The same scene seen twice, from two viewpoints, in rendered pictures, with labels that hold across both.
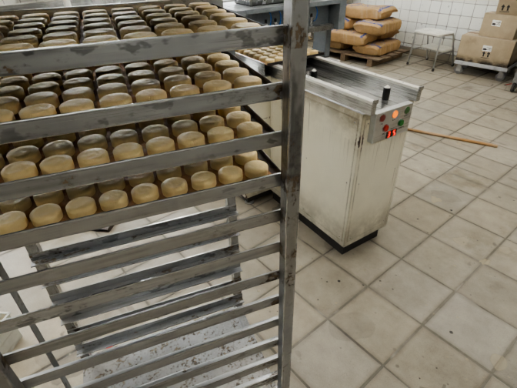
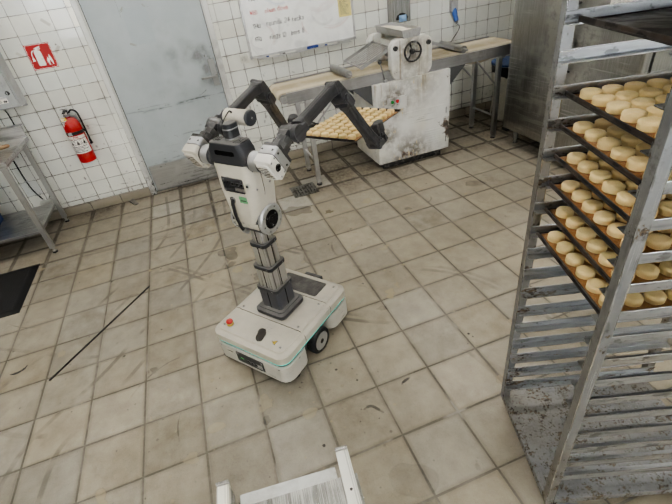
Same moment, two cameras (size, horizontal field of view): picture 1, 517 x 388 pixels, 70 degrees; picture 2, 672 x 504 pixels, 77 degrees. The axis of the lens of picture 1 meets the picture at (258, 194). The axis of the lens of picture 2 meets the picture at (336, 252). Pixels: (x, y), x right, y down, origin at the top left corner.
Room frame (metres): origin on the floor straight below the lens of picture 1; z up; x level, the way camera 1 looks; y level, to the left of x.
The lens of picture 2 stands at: (1.95, -0.19, 1.88)
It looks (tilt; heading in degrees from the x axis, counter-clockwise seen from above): 35 degrees down; 204
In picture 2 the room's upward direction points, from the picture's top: 9 degrees counter-clockwise
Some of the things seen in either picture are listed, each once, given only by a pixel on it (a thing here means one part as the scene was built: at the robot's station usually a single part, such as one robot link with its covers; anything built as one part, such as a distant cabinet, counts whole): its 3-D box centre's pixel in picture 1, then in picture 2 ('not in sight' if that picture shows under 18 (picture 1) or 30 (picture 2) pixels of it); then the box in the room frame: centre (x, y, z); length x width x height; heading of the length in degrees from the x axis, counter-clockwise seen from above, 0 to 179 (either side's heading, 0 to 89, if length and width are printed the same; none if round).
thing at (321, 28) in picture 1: (278, 34); not in sight; (2.28, -0.13, 1.01); 0.72 x 0.33 x 0.34; 122
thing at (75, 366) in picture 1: (162, 332); (604, 302); (0.54, 0.23, 0.69); 0.64 x 0.03 x 0.03; 111
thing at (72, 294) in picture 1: (152, 273); (658, 424); (0.90, 0.37, 0.51); 0.64 x 0.03 x 0.03; 111
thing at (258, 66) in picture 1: (210, 48); not in sight; (2.57, 0.29, 0.88); 1.28 x 0.01 x 0.07; 32
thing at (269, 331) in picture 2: not in sight; (282, 306); (0.38, -1.30, 0.24); 0.68 x 0.53 x 0.41; 167
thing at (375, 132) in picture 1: (390, 122); (293, 500); (1.54, -0.60, 0.77); 0.24 x 0.04 x 0.14; 122
